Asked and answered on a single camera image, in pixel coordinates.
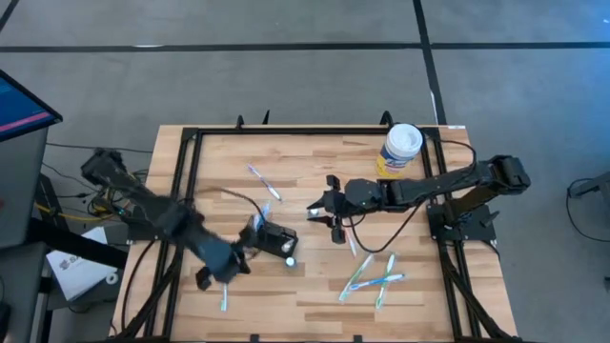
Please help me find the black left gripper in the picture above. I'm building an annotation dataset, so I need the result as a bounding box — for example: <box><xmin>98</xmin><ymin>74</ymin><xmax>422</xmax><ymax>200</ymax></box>
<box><xmin>194</xmin><ymin>226</ymin><xmax>261</xmax><ymax>293</ymax></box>

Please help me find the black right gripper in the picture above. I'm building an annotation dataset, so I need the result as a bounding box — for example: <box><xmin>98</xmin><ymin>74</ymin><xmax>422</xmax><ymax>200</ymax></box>
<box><xmin>307</xmin><ymin>174</ymin><xmax>352</xmax><ymax>245</ymax></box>

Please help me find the black wire caddy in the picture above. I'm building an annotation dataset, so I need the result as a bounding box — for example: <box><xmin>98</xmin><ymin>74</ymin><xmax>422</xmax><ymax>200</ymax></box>
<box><xmin>240</xmin><ymin>216</ymin><xmax>299</xmax><ymax>261</ymax></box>

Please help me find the orange toothbrush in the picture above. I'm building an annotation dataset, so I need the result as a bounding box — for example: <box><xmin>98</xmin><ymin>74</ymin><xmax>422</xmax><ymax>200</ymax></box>
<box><xmin>343</xmin><ymin>226</ymin><xmax>358</xmax><ymax>257</ymax></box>

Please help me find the Lysol wipes canister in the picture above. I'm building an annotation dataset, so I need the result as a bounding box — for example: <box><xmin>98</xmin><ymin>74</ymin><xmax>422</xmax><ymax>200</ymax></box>
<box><xmin>376</xmin><ymin>122</ymin><xmax>424</xmax><ymax>180</ymax></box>

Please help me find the black stand beam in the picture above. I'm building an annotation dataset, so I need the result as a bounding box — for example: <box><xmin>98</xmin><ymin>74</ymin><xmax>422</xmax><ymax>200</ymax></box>
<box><xmin>26</xmin><ymin>216</ymin><xmax>130</xmax><ymax>269</ymax></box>

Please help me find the white paper booklet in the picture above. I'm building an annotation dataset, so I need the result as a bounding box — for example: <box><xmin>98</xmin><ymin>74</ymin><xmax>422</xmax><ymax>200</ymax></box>
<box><xmin>46</xmin><ymin>226</ymin><xmax>119</xmax><ymax>302</ymax></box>

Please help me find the grey cabinet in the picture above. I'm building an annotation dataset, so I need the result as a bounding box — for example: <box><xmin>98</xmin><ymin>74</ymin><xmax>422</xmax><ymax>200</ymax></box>
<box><xmin>0</xmin><ymin>127</ymin><xmax>51</xmax><ymax>249</ymax></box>

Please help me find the monitor with blue screen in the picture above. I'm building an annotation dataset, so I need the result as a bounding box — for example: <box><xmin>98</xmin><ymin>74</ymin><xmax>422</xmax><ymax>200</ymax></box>
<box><xmin>0</xmin><ymin>70</ymin><xmax>63</xmax><ymax>143</ymax></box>

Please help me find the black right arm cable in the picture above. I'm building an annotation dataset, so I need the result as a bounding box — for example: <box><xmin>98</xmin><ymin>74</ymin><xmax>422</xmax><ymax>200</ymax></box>
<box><xmin>350</xmin><ymin>199</ymin><xmax>425</xmax><ymax>253</ymax></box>

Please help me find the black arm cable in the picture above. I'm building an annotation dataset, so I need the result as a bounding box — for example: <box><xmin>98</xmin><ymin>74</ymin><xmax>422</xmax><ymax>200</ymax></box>
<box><xmin>199</xmin><ymin>186</ymin><xmax>266</xmax><ymax>220</ymax></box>
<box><xmin>350</xmin><ymin>199</ymin><xmax>425</xmax><ymax>253</ymax></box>

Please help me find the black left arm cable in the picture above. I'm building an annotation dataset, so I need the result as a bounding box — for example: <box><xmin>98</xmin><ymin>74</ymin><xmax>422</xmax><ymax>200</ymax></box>
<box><xmin>199</xmin><ymin>186</ymin><xmax>266</xmax><ymax>220</ymax></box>

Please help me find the thin black floor cable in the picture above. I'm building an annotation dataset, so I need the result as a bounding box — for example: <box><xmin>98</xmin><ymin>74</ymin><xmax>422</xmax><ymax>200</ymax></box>
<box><xmin>46</xmin><ymin>141</ymin><xmax>153</xmax><ymax>154</ymax></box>

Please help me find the yellow cable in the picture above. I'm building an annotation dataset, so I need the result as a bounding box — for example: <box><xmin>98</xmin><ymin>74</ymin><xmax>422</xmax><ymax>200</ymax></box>
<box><xmin>32</xmin><ymin>202</ymin><xmax>113</xmax><ymax>223</ymax></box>

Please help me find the looped black floor cable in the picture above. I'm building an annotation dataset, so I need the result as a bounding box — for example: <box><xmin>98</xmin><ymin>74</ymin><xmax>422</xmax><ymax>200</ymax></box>
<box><xmin>565</xmin><ymin>178</ymin><xmax>610</xmax><ymax>244</ymax></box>

